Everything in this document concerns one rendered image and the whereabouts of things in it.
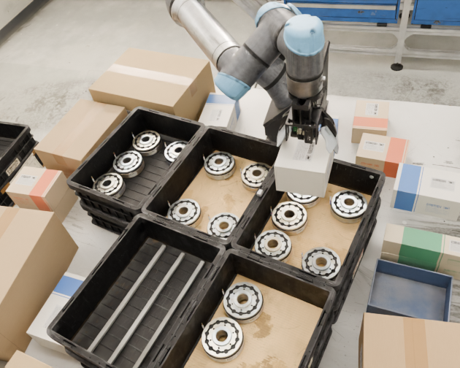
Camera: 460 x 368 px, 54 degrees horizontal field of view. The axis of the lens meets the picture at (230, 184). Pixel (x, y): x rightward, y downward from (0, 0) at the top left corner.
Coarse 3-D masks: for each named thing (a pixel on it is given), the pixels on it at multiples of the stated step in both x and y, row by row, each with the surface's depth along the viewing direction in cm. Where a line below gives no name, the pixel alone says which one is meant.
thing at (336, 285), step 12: (360, 168) 131; (384, 180) 128; (264, 192) 130; (372, 204) 122; (252, 216) 125; (240, 228) 123; (360, 228) 119; (360, 240) 118; (252, 252) 118; (348, 252) 113; (276, 264) 114; (288, 264) 113; (348, 264) 111; (312, 276) 110; (336, 288) 109
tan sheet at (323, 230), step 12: (336, 192) 139; (324, 204) 137; (312, 216) 134; (324, 216) 134; (264, 228) 134; (312, 228) 132; (324, 228) 131; (336, 228) 130; (348, 228) 130; (300, 240) 129; (312, 240) 129; (324, 240) 128; (336, 240) 128; (348, 240) 127; (300, 252) 127; (336, 252) 125; (300, 264) 124
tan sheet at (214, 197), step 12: (204, 180) 150; (216, 180) 149; (228, 180) 148; (240, 180) 147; (192, 192) 147; (204, 192) 146; (216, 192) 146; (228, 192) 145; (240, 192) 144; (252, 192) 144; (204, 204) 143; (216, 204) 142; (228, 204) 142; (240, 204) 141; (204, 216) 140; (240, 216) 138; (204, 228) 137
